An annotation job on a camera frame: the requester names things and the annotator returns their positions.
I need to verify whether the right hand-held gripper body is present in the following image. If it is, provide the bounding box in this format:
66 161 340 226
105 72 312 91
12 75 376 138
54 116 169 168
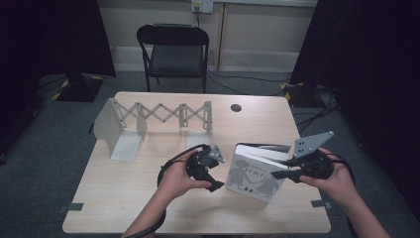
289 130 336 183

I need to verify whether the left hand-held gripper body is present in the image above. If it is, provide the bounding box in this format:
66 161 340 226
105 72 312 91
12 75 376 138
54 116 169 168
185 143 227 181

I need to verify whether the grey expandable book rack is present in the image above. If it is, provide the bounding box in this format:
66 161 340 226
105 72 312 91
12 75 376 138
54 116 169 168
93 97 214 163

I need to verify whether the bundle of black floor cables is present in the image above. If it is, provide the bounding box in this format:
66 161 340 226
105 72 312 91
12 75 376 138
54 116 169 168
294 88 342 134

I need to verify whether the white wall socket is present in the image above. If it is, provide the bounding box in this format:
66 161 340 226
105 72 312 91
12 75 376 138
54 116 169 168
191 0 215 15

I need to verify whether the black folding chair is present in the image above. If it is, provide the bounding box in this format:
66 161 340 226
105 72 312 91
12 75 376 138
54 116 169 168
136 23 210 94

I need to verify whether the black floor cable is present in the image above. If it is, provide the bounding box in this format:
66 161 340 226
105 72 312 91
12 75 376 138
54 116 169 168
207 68 292 97

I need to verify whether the dark curtain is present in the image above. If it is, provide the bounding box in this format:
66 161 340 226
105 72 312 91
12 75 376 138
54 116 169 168
0 0 117 157
289 0 420 212

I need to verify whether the person's left hand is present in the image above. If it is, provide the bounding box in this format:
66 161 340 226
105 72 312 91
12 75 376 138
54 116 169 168
157 159 213 201

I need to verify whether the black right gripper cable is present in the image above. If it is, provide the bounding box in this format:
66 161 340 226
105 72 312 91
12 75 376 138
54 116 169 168
326 153 357 186

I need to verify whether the white hardcover book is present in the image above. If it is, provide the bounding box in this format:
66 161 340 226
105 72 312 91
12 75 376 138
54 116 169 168
225 142 295 203

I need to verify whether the black stand base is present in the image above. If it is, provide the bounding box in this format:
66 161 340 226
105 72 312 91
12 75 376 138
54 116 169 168
52 72 105 103
282 81 329 109

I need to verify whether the person's right hand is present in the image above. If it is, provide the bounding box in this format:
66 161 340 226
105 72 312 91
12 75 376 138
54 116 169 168
298 147 360 206

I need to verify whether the grey tape strip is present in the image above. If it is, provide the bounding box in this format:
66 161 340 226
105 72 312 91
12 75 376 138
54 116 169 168
311 199 334 210
57 202 84 214

